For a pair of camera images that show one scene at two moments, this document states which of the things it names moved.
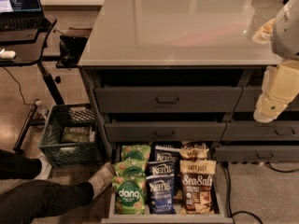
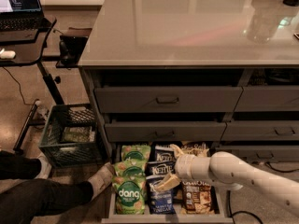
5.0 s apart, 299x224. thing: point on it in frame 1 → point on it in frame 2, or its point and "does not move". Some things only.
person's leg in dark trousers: x=22 y=203 does not move
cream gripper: x=287 y=35 → x=184 y=167
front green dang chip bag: x=130 y=194 does not move
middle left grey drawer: x=159 y=132 does not move
